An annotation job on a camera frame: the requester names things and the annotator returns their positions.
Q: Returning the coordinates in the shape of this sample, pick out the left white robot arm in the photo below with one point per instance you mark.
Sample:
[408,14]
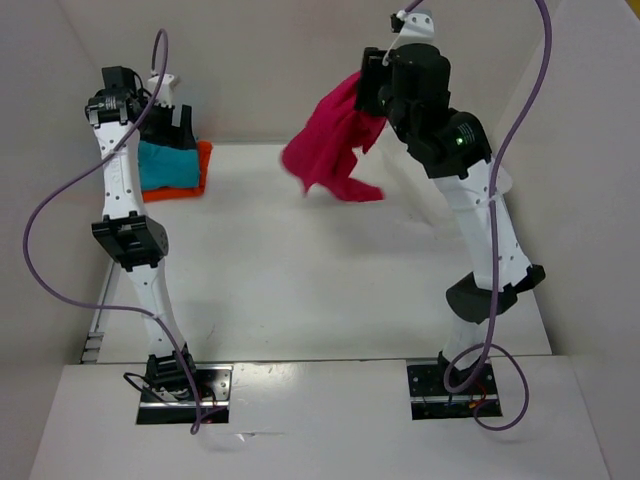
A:
[139,245]

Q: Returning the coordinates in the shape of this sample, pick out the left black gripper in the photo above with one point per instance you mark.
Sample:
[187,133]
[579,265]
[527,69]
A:
[180,136]

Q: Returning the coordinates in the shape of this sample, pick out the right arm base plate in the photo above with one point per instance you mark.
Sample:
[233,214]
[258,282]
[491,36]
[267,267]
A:
[429,400]

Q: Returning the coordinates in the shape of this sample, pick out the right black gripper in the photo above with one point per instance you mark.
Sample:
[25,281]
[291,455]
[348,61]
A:
[376,63]

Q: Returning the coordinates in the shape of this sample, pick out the pink t shirt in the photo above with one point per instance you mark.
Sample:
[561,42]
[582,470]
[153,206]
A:
[323,152]

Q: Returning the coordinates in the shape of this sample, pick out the orange t shirt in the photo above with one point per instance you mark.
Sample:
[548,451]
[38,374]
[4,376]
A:
[204,150]

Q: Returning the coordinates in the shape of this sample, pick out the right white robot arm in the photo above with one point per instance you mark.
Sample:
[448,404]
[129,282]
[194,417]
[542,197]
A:
[465,172]

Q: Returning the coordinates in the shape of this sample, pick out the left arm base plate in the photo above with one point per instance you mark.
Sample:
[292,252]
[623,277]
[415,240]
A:
[157,406]

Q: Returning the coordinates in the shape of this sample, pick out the teal t shirt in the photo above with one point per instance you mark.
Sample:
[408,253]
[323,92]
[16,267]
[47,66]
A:
[167,167]

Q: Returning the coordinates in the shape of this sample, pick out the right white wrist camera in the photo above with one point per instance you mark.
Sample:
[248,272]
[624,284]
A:
[415,27]

